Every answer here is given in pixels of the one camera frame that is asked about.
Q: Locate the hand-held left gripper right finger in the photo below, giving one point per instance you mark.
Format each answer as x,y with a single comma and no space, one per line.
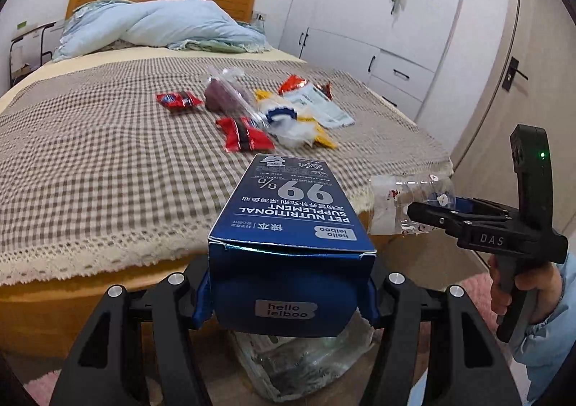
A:
371,307

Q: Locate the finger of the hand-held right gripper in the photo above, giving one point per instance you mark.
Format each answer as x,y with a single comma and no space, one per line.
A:
490,208
432,217

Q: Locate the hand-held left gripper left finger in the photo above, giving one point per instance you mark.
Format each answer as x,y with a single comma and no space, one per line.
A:
202,302

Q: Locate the clear printed plastic bag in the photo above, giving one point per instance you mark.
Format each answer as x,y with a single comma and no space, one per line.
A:
391,203

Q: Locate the blue cardboard box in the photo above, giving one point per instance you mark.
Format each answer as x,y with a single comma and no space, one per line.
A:
288,217

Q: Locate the yellow packet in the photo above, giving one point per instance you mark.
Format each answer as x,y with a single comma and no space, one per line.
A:
326,138

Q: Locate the white packet with green print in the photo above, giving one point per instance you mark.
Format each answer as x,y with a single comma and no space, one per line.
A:
324,111

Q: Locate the white plastic bag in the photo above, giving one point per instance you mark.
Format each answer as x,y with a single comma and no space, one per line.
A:
292,131

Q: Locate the clear bag purple contents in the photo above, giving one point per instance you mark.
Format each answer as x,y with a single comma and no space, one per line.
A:
238,95

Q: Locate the person's right forearm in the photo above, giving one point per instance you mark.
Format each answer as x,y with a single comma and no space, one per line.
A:
549,352

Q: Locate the person's right hand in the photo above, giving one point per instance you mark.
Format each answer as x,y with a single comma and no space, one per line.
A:
544,284

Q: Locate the dark red snack wrapper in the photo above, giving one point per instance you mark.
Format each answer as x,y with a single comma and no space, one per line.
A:
325,91

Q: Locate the brown checked blanket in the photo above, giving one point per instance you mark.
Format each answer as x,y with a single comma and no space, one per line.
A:
112,163

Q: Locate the beige room door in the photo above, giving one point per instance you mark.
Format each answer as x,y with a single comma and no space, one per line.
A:
495,28

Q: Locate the blue ridged cap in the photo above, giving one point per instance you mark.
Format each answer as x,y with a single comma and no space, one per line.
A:
281,111

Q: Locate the orange snack bag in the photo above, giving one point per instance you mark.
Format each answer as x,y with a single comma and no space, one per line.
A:
292,84

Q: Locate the light blue duvet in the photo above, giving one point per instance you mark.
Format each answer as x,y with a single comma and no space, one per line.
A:
180,23

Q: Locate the black-framed bedside table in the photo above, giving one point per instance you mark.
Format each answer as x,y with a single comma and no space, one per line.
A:
27,33

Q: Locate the wall socket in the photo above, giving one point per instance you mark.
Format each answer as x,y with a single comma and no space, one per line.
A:
258,16

